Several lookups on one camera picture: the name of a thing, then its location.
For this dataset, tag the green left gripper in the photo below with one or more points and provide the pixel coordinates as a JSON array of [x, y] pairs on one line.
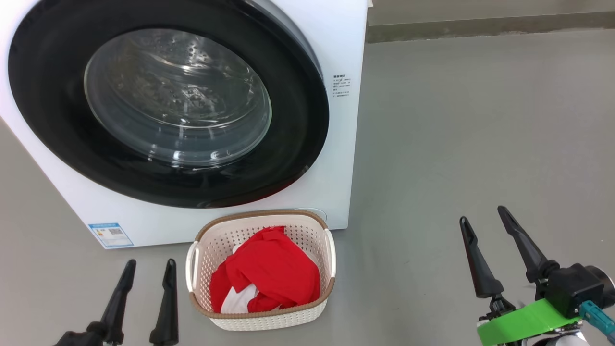
[[81, 339]]

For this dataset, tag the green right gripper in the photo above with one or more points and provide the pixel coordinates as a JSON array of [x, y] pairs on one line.
[[523, 324]]

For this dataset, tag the red cloth garment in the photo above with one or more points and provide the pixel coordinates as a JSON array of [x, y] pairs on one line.
[[278, 269]]

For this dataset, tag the black round glass washer door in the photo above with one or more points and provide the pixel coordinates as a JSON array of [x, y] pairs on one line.
[[48, 105]]

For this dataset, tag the cream perforated basket brown rim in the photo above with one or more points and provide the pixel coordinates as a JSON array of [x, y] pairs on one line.
[[307, 230]]

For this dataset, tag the white front-load washing machine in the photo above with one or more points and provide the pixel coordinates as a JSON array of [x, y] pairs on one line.
[[336, 158]]

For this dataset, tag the blue white energy label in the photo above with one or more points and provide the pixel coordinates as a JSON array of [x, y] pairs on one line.
[[111, 235]]

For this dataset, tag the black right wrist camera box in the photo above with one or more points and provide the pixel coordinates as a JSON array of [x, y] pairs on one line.
[[574, 288]]

